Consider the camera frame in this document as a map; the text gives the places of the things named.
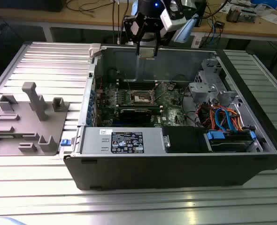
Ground hard disk in blue carrier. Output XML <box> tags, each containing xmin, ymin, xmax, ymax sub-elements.
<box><xmin>205</xmin><ymin>130</ymin><xmax>257</xmax><ymax>153</ymax></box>

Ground copper heat sink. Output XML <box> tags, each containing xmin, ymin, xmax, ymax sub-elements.
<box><xmin>226</xmin><ymin>7</ymin><xmax>241</xmax><ymax>23</ymax></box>

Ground blue wire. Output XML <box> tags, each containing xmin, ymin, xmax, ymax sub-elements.
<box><xmin>214</xmin><ymin>105</ymin><xmax>234</xmax><ymax>132</ymax></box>

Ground white tag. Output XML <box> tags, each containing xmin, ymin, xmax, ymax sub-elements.
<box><xmin>191</xmin><ymin>37</ymin><xmax>203</xmax><ymax>49</ymax></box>

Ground pale grey case latch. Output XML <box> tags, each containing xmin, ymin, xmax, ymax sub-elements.
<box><xmin>88</xmin><ymin>43</ymin><xmax>103</xmax><ymax>57</ymax></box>

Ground orange wire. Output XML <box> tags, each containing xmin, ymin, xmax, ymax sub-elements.
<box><xmin>230</xmin><ymin>109</ymin><xmax>246</xmax><ymax>131</ymax></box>

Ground grey parts rack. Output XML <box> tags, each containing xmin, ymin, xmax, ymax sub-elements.
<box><xmin>0</xmin><ymin>82</ymin><xmax>70</xmax><ymax>157</ymax></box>

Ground white papers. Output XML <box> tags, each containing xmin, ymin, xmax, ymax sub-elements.
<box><xmin>260</xmin><ymin>13</ymin><xmax>277</xmax><ymax>24</ymax></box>

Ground red wire bundle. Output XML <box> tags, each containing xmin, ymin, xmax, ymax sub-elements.
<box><xmin>194</xmin><ymin>103</ymin><xmax>215</xmax><ymax>125</ymax></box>

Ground black PC case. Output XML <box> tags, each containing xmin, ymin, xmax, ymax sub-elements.
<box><xmin>63</xmin><ymin>44</ymin><xmax>277</xmax><ymax>191</ymax></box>

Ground clear plastic box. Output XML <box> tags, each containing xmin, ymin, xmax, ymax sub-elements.
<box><xmin>240</xmin><ymin>8</ymin><xmax>257</xmax><ymax>23</ymax></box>

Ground blue box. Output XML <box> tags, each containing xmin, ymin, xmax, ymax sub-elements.
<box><xmin>250</xmin><ymin>0</ymin><xmax>277</xmax><ymax>8</ymax></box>

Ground metal drive cage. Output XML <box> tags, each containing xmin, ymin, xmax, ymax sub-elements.
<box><xmin>188</xmin><ymin>58</ymin><xmax>245</xmax><ymax>111</ymax></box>

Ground grey power supply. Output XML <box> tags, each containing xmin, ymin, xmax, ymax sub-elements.
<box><xmin>78</xmin><ymin>126</ymin><xmax>165</xmax><ymax>155</ymax></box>

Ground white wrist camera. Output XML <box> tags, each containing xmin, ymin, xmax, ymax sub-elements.
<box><xmin>159</xmin><ymin>8</ymin><xmax>187</xmax><ymax>32</ymax></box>

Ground black graphics card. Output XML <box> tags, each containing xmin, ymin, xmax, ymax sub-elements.
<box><xmin>118</xmin><ymin>107</ymin><xmax>153</xmax><ymax>124</ymax></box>

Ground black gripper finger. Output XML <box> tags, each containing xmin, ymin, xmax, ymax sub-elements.
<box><xmin>152</xmin><ymin>22</ymin><xmax>169</xmax><ymax>57</ymax></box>
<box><xmin>123</xmin><ymin>15</ymin><xmax>141</xmax><ymax>56</ymax></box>

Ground CPU socket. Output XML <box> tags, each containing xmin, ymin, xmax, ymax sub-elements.
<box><xmin>128</xmin><ymin>89</ymin><xmax>158</xmax><ymax>105</ymax></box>

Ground wide black box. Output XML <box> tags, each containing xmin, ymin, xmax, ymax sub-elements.
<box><xmin>0</xmin><ymin>0</ymin><xmax>64</xmax><ymax>13</ymax></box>

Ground wooden desk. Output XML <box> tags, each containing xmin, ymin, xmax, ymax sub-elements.
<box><xmin>0</xmin><ymin>0</ymin><xmax>277</xmax><ymax>43</ymax></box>

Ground green motherboard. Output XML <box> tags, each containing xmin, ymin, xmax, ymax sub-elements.
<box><xmin>95</xmin><ymin>81</ymin><xmax>191</xmax><ymax>129</ymax></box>

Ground tall black box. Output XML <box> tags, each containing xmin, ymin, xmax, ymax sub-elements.
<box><xmin>197</xmin><ymin>0</ymin><xmax>208</xmax><ymax>28</ymax></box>

